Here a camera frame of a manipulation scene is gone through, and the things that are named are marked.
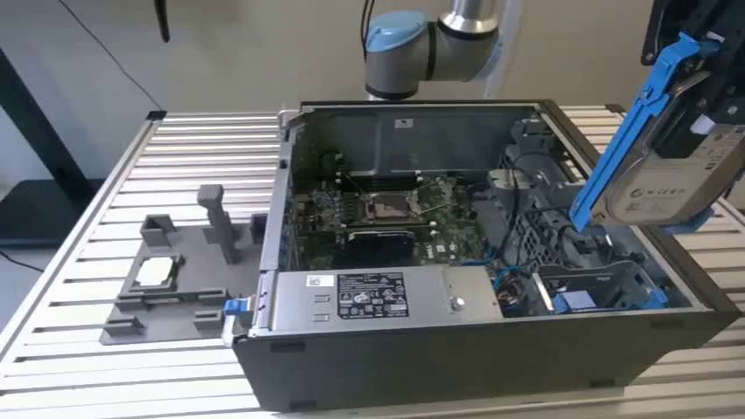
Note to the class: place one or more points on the green RAM stick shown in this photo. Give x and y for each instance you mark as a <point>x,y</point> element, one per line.
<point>173,298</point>

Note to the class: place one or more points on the silver CPU chip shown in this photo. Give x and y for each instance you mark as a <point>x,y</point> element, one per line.
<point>154,271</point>

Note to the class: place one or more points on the black RAM slots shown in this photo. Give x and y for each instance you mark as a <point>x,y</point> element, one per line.
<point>385,181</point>

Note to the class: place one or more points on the grey power supply unit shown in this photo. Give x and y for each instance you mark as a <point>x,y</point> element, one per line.
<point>373,297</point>

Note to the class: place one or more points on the black open PC case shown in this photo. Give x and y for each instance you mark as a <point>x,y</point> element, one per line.
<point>443,371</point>

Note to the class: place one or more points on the black table corner cap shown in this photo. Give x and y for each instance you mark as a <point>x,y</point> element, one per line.
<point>157,115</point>

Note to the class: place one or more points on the black desk stand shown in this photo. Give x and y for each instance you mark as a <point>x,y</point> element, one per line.
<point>41,214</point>

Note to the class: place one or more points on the black graphics card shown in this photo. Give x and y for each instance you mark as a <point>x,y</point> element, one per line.
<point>382,246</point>

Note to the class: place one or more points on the green motherboard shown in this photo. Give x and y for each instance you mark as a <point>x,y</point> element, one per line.
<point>454,244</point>

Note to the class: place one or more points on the black hanging rod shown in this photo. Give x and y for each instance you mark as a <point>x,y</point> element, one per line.
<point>162,22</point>

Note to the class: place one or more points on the CPU socket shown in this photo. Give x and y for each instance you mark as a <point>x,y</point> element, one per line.
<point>389,206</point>

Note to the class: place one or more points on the grey parts rack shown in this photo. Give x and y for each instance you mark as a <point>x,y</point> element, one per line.
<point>193,314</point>

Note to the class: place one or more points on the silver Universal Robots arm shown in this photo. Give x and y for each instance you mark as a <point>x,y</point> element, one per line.
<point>407,57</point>

